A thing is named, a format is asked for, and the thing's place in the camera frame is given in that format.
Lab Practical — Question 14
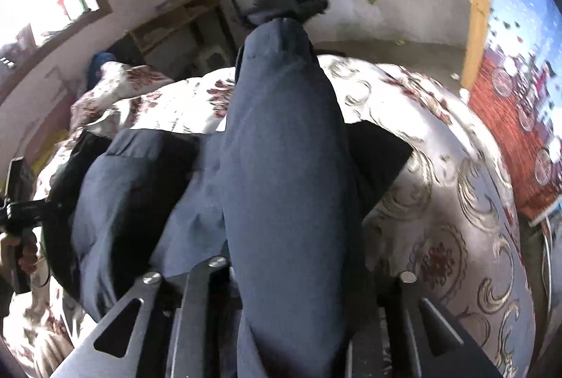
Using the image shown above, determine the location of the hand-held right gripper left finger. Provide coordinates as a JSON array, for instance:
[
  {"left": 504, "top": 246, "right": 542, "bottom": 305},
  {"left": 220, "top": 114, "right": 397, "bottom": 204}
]
[{"left": 53, "top": 256, "right": 240, "bottom": 378}]

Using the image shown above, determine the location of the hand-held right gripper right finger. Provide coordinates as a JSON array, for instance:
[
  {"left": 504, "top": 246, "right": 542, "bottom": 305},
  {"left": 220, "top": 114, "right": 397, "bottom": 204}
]
[{"left": 345, "top": 270, "right": 503, "bottom": 378}]

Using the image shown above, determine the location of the dark blue padded jacket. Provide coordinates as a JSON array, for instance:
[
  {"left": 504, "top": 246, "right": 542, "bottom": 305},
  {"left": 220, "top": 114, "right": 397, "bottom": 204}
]
[{"left": 41, "top": 16, "right": 413, "bottom": 378}]

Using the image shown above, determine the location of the person's left hand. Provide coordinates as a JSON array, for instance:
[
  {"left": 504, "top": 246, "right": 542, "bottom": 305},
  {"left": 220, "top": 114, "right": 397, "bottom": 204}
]
[{"left": 0, "top": 235, "right": 39, "bottom": 276}]

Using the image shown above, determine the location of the floral bed blanket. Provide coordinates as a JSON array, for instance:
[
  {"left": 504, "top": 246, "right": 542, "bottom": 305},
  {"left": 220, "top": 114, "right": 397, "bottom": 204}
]
[{"left": 0, "top": 53, "right": 538, "bottom": 378}]

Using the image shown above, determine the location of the wooden desk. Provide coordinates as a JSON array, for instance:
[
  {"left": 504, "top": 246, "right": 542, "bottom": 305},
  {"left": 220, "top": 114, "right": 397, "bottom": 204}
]
[{"left": 129, "top": 0, "right": 229, "bottom": 54}]

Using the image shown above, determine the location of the yellow wooden board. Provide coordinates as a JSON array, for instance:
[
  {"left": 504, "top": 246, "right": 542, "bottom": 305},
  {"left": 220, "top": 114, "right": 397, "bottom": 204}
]
[{"left": 461, "top": 0, "right": 492, "bottom": 91}]

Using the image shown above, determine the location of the blue red printed wall cloth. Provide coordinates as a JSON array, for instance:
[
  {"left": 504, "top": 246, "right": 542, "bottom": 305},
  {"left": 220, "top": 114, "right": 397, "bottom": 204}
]
[{"left": 468, "top": 0, "right": 562, "bottom": 225}]

